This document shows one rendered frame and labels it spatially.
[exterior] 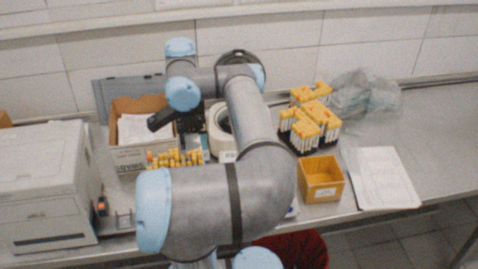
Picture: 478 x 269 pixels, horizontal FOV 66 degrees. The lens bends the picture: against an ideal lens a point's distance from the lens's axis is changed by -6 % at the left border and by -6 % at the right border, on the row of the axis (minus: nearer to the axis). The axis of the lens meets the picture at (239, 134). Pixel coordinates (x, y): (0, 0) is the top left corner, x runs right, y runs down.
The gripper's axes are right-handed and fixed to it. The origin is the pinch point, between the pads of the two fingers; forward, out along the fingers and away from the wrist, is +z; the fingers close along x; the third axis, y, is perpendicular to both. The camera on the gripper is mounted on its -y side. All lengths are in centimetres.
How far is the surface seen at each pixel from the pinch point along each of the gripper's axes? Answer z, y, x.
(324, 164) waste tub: 21, 50, 6
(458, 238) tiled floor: 114, 157, 12
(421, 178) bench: 26, 87, -4
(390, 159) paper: 25, 79, 7
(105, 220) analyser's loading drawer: 22.6, -27.2, -4.2
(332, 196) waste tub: 23, 49, -7
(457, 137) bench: 26, 116, 14
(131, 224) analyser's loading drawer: 20.5, -18.6, -8.5
